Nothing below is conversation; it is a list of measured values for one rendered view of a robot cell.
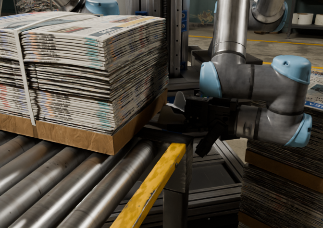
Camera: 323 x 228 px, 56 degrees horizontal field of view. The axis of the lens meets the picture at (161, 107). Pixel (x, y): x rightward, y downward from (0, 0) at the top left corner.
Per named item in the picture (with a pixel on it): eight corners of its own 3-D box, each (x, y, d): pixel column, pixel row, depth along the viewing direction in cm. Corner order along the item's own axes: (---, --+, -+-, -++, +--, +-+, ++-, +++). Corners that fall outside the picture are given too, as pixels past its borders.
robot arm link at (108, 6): (100, 40, 105) (96, -1, 100) (80, 35, 114) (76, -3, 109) (127, 36, 113) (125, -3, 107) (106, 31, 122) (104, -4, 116)
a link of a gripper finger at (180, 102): (171, 85, 82) (196, 94, 76) (170, 105, 85) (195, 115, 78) (162, 88, 80) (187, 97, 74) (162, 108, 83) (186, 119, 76)
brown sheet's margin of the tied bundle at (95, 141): (167, 103, 81) (168, 88, 80) (115, 156, 57) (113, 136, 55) (116, 95, 87) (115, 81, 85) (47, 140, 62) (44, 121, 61)
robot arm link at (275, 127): (312, 105, 66) (304, 139, 69) (260, 98, 70) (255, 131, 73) (314, 120, 59) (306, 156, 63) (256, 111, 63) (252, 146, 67)
